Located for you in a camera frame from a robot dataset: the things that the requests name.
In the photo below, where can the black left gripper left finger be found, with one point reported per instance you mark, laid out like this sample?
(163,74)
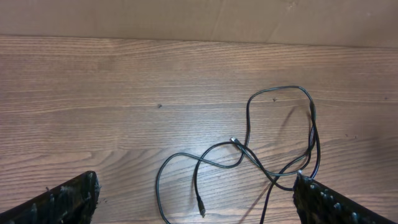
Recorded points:
(72,202)

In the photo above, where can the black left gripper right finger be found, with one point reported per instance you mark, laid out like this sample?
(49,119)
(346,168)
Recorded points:
(318,204)

